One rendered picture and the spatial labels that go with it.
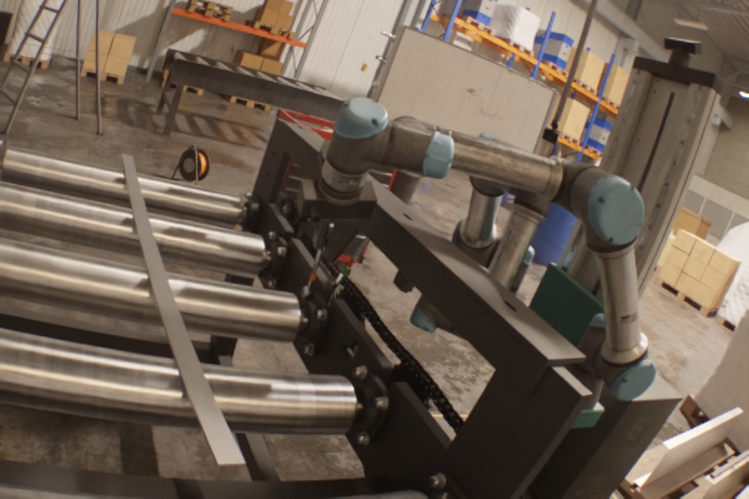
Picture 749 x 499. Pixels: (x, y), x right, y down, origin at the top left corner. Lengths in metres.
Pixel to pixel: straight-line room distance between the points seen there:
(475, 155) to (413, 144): 0.19
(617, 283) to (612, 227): 0.14
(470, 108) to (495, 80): 0.44
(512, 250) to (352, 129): 0.60
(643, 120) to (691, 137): 0.25
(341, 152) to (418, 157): 0.12
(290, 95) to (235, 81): 0.71
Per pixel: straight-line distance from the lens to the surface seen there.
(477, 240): 1.60
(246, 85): 6.18
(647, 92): 1.67
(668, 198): 1.46
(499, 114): 5.84
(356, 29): 11.89
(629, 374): 1.18
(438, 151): 0.86
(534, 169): 1.05
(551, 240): 6.45
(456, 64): 5.72
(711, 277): 8.97
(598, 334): 1.30
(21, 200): 1.30
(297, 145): 1.45
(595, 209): 0.96
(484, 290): 0.80
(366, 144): 0.84
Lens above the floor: 1.41
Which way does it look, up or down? 15 degrees down
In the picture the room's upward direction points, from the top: 20 degrees clockwise
